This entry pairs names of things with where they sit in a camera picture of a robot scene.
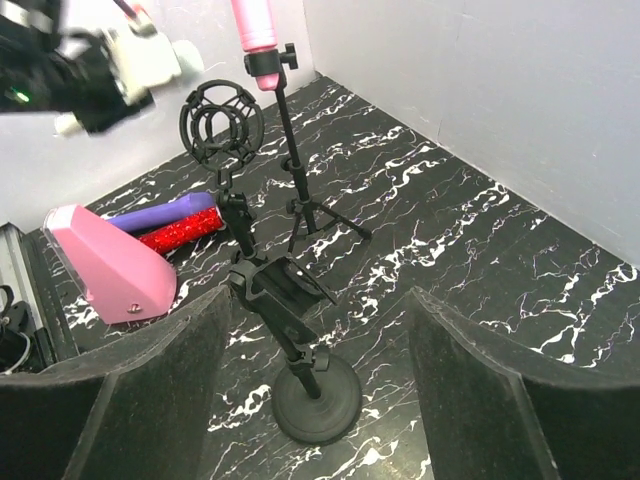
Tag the pink microphone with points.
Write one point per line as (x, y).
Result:
(258, 39)

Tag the black tripod stand pink mic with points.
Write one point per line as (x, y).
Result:
(310, 216)

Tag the aluminium frame rail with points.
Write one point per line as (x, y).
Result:
(19, 350)

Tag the red glitter microphone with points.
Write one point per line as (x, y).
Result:
(179, 233)

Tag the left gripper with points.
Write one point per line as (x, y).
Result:
(90, 92)

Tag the black marble mat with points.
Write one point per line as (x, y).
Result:
(437, 224)

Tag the black tripod shock-mount stand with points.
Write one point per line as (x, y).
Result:
(222, 128)

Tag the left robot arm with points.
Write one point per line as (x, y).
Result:
(30, 36)

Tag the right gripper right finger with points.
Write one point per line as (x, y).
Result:
(495, 409)

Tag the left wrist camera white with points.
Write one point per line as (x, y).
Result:
(144, 60)

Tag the purple microphone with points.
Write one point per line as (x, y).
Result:
(163, 214)

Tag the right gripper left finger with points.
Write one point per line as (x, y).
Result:
(135, 408)

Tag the pink metronome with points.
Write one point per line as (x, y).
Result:
(122, 279)

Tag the black round-base stand white mic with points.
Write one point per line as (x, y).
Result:
(317, 396)

